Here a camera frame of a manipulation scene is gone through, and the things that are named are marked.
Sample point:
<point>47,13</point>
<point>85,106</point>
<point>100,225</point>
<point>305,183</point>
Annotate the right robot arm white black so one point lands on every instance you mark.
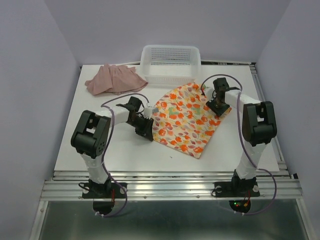
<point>256,124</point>

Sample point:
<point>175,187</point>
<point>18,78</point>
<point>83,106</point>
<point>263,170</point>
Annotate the white plastic basket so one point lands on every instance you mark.
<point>170,64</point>

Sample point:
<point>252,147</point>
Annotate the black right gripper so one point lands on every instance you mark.
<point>218,111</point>

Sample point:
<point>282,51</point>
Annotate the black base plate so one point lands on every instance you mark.
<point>238,194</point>
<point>104,195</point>

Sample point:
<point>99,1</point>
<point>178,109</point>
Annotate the orange floral skirt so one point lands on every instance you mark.
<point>184,122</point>

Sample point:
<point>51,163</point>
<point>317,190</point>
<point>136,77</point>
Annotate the pink skirt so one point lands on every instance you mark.
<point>115,79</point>

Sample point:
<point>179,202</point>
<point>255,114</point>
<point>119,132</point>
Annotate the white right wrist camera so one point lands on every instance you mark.
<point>208,92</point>

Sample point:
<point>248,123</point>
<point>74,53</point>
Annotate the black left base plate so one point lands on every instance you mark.
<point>104,195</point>

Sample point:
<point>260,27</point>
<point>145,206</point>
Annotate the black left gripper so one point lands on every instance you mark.
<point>147,130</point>

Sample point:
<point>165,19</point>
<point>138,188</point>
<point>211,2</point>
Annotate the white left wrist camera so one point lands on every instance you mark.
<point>149,111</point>

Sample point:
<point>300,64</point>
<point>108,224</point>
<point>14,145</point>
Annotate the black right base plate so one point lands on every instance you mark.
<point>238,194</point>

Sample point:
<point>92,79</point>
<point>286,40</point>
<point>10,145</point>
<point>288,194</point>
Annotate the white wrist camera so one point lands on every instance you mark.
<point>208,92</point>
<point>149,111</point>

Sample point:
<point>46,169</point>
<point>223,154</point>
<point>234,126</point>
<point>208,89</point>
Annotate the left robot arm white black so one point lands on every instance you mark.
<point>92,137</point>

